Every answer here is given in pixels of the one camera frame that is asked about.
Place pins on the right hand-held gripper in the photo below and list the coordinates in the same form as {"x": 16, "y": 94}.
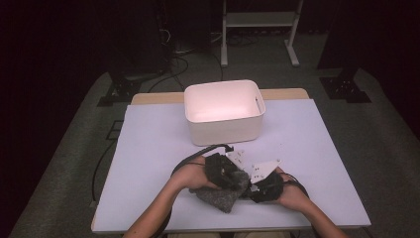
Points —
{"x": 269, "y": 190}

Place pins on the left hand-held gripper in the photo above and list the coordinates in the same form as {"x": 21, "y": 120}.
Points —
{"x": 218, "y": 170}

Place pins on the grey fuzzy cloth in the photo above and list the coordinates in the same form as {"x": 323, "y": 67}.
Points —
{"x": 224, "y": 200}

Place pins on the white plastic storage box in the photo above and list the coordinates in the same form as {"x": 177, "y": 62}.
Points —
{"x": 224, "y": 132}

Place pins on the person's right hand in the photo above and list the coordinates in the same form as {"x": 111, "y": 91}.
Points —
{"x": 294, "y": 196}

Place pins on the person's left hand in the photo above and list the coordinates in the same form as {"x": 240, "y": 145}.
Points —
{"x": 189, "y": 175}

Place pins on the white table cover sheet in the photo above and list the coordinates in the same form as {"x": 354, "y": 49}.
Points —
{"x": 148, "y": 148}

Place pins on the wooden table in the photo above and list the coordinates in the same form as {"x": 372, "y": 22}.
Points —
{"x": 155, "y": 98}

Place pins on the black stand base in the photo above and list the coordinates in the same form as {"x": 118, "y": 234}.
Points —
{"x": 120, "y": 91}
{"x": 345, "y": 89}

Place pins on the dark equipment rack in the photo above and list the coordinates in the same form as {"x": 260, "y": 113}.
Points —
{"x": 188, "y": 23}

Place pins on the black rectangular floor frame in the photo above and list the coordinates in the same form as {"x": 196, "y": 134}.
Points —
{"x": 114, "y": 130}

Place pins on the white metal stand frame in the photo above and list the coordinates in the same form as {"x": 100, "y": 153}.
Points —
{"x": 261, "y": 19}

